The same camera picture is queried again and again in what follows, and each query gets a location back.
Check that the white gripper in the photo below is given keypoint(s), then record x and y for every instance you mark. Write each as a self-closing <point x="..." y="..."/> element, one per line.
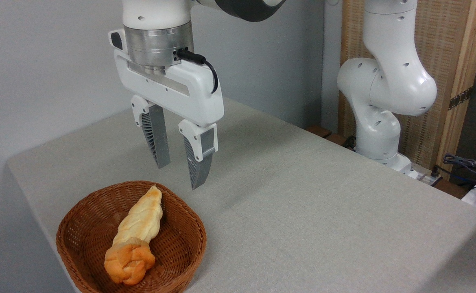
<point x="173" y="87"/>

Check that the round orange bread roll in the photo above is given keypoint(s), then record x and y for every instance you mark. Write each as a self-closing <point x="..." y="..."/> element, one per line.
<point x="128" y="260"/>

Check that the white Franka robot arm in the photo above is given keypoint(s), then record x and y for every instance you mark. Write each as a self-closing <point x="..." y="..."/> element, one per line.
<point x="388" y="81"/>

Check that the long braided pale bread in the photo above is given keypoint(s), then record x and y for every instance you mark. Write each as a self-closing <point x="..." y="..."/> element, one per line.
<point x="142" y="217"/>

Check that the brown wicker basket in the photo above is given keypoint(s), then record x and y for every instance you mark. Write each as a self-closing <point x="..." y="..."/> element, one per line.
<point x="83" y="232"/>

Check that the grey table cloth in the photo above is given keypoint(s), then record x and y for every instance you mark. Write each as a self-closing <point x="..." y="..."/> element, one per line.
<point x="303" y="203"/>

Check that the brown wooden ledge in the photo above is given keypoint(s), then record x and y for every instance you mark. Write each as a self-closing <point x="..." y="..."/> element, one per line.
<point x="321" y="131"/>

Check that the black metal hinge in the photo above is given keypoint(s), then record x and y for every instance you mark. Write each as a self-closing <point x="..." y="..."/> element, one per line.
<point x="460" y="98"/>

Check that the wooden woven screen panel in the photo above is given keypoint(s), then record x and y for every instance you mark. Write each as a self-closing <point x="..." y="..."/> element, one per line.
<point x="443" y="36"/>

